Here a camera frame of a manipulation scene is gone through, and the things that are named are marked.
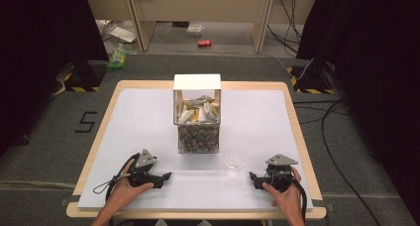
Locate green snack packet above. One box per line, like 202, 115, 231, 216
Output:
106, 51, 129, 70

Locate clear glass cup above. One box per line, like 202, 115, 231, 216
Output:
222, 148, 248, 179

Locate pile of brown patterned packets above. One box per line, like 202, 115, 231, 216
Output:
178, 124, 220, 153

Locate white foam mat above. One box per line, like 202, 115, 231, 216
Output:
77, 87, 314, 211

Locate black wall cables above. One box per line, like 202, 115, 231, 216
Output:
266, 0, 303, 55

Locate person's left hand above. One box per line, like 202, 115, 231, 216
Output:
106, 176, 156, 214

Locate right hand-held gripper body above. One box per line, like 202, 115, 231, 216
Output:
263, 154, 299, 193

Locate pile of white sachets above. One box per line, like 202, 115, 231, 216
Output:
177, 94, 221, 125

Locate person's right hand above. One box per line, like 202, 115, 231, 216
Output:
262, 166, 304, 218

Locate black floor cable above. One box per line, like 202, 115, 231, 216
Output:
292, 98, 382, 226

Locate clear box with white lid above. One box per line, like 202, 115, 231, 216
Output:
172, 73, 223, 155

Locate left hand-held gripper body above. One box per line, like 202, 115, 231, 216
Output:
127, 149, 164, 189

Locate crumpled white plastic bag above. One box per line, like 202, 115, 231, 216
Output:
94, 19, 141, 45

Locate black stand base striped tape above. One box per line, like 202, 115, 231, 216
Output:
286, 57, 335, 95
62, 59, 108, 93

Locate right hand-held gripper black cable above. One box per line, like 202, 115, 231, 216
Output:
290, 176, 308, 224

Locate clear plastic packet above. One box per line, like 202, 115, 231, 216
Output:
184, 23, 206, 39

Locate beige wooden desk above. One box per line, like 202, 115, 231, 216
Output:
82, 0, 276, 55

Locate wooden table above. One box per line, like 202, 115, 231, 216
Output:
65, 79, 328, 221

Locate black curtain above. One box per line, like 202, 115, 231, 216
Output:
295, 0, 420, 218
0, 0, 110, 158

